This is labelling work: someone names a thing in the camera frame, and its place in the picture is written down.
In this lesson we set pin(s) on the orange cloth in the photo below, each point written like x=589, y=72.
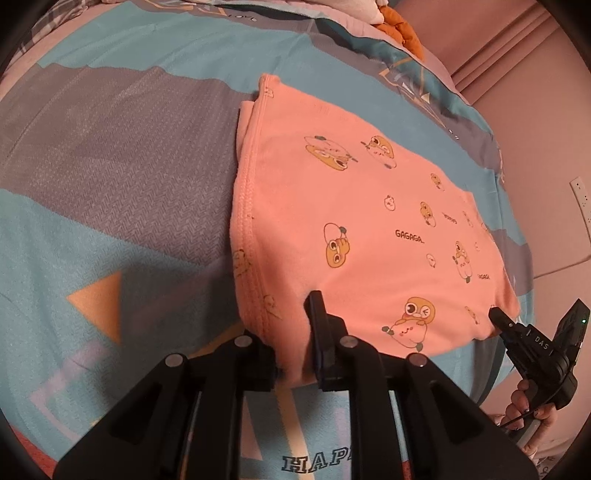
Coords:
x=401, y=27

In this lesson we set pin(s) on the pink cartoon print garment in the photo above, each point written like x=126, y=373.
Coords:
x=346, y=207

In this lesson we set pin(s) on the blue grey printed blanket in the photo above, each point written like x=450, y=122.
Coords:
x=115, y=161

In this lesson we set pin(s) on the white wall socket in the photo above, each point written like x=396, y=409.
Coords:
x=581, y=194

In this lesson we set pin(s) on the person's right hand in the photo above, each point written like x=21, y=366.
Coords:
x=517, y=401

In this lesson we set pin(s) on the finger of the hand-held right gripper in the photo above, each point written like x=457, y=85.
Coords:
x=501, y=318

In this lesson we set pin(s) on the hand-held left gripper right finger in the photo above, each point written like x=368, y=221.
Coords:
x=318, y=318

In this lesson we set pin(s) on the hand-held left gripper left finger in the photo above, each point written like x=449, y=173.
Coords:
x=258, y=364

